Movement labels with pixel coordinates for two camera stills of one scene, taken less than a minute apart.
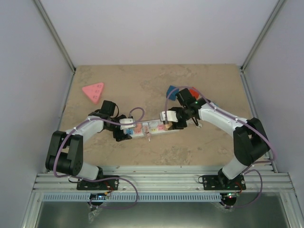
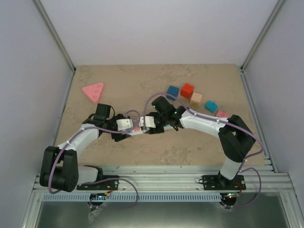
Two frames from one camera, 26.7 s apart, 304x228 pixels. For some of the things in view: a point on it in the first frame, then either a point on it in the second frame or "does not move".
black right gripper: [178, 126] → [153, 131]
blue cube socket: [173, 95] does not move
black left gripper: [120, 136] does not move
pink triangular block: [94, 91] does not move
